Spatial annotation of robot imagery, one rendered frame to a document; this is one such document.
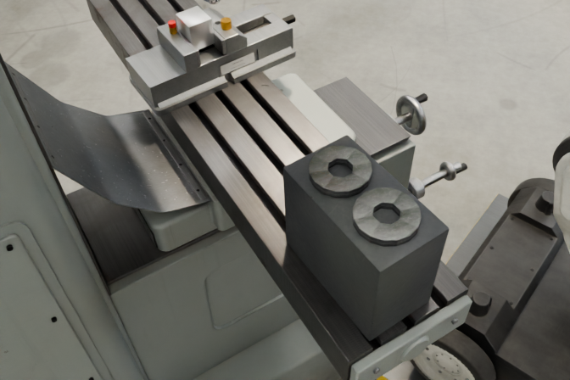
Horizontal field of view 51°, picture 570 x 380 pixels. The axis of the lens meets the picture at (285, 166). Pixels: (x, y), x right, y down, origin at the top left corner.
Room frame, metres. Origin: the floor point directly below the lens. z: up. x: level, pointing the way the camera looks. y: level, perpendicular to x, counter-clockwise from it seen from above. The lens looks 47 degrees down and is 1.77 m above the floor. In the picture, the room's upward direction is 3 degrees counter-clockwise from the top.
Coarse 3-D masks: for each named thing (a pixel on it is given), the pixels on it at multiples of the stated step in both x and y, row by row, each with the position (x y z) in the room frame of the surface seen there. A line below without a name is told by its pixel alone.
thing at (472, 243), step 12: (492, 204) 1.09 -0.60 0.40; (504, 204) 1.09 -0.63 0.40; (492, 216) 1.05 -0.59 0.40; (480, 228) 1.01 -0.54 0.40; (492, 228) 1.01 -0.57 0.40; (468, 240) 0.97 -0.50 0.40; (480, 240) 0.97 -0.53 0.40; (456, 252) 0.93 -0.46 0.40; (468, 252) 0.93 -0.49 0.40; (456, 264) 0.89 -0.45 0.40; (456, 276) 0.86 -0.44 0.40; (396, 372) 0.60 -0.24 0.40; (408, 372) 0.60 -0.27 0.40
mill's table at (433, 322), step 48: (96, 0) 1.38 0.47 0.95; (144, 0) 1.38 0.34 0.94; (192, 0) 1.36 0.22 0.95; (144, 48) 1.16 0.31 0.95; (240, 96) 0.98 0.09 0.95; (192, 144) 0.84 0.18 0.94; (240, 144) 0.83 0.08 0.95; (288, 144) 0.83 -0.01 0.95; (240, 192) 0.71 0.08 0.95; (288, 288) 0.53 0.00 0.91; (336, 336) 0.42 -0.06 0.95; (384, 336) 0.42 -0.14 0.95; (432, 336) 0.44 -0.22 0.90
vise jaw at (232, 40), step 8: (208, 8) 1.14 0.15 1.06; (216, 16) 1.11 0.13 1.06; (216, 24) 1.09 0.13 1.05; (216, 32) 1.05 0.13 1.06; (224, 32) 1.05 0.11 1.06; (232, 32) 1.05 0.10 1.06; (240, 32) 1.07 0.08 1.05; (216, 40) 1.04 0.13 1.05; (224, 40) 1.03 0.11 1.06; (232, 40) 1.04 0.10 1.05; (240, 40) 1.05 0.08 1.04; (224, 48) 1.03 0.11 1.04; (232, 48) 1.04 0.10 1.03; (240, 48) 1.05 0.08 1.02
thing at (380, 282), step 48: (336, 144) 0.63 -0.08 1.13; (288, 192) 0.58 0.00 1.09; (336, 192) 0.53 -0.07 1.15; (384, 192) 0.53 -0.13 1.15; (288, 240) 0.59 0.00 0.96; (336, 240) 0.48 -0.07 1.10; (384, 240) 0.45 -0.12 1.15; (432, 240) 0.46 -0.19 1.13; (336, 288) 0.48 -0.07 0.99; (384, 288) 0.42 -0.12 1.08; (432, 288) 0.47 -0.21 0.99
